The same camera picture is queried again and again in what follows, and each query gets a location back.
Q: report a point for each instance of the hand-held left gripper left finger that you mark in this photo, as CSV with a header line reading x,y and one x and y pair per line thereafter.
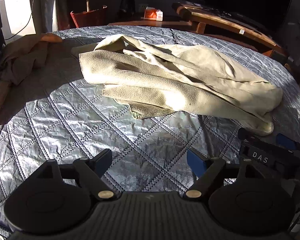
x,y
103,158

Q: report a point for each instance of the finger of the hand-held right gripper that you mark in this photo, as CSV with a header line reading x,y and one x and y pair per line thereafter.
x,y
243,133
286,141

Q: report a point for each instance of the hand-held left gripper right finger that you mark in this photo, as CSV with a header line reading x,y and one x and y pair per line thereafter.
x,y
196,162

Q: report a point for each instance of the beige fleece garment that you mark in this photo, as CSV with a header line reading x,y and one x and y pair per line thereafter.
x,y
177,80

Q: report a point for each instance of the silver quilted mat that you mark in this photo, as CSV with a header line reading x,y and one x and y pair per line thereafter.
x,y
90,135

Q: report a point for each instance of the wooden television stand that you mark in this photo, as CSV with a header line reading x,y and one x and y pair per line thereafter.
x,y
227,22

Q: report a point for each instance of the tan garment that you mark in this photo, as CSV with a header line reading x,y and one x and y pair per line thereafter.
x,y
25,57

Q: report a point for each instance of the red plant pot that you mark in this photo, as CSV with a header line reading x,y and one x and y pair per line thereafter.
x,y
88,17

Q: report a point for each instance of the orange tissue box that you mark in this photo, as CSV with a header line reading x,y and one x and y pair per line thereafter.
x,y
152,13

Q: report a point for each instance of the grey curtain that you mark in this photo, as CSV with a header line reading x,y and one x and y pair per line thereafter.
x,y
55,2

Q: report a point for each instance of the bright window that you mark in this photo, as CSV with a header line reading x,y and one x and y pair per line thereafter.
x,y
17,17

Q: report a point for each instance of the white wall socket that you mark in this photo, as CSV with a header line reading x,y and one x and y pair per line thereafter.
x,y
141,8

